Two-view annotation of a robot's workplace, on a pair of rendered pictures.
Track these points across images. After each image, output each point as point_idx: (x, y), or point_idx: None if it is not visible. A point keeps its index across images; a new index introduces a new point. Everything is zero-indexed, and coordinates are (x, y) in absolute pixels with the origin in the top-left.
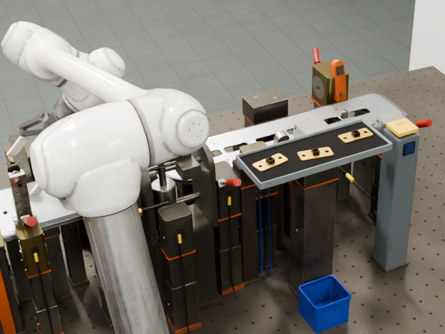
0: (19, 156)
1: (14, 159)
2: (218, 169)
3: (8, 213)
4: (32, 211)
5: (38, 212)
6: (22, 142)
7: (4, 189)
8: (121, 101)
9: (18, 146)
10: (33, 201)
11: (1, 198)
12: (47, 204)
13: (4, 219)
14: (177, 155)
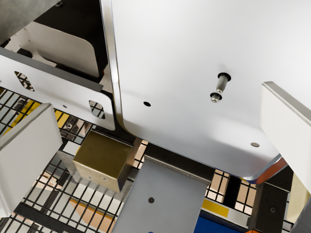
0: (3, 18)
1: (17, 31)
2: None
3: (225, 95)
4: (271, 58)
5: (297, 52)
6: (17, 173)
7: (110, 40)
8: None
9: (34, 156)
10: (224, 30)
11: (150, 69)
12: (282, 8)
13: (240, 109)
14: None
